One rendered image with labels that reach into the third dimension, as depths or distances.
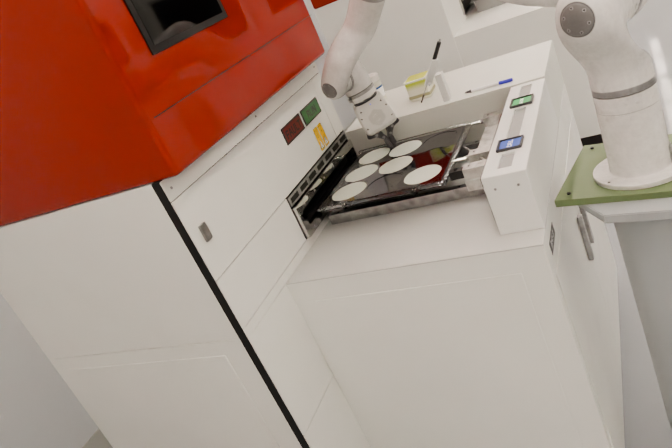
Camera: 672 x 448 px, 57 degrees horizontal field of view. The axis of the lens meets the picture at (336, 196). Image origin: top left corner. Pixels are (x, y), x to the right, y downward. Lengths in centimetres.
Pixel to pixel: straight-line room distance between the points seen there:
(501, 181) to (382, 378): 62
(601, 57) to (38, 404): 240
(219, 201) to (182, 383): 50
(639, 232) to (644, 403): 77
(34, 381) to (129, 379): 113
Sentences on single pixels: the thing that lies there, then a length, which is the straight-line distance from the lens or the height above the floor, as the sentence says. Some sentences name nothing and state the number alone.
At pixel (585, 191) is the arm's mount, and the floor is 84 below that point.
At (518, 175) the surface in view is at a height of 95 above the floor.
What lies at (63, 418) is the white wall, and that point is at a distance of 293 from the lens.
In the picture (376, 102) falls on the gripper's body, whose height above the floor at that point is 105.
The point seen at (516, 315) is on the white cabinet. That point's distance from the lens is 140.
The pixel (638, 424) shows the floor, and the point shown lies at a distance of 204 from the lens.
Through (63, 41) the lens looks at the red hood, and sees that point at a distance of 126.
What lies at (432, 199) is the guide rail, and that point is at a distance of 159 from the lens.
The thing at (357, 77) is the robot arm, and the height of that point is 115.
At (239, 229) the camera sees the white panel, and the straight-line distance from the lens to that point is 142.
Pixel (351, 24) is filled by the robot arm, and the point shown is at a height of 129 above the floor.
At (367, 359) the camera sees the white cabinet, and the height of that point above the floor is 57.
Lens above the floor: 148
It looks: 20 degrees down
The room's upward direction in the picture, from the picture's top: 25 degrees counter-clockwise
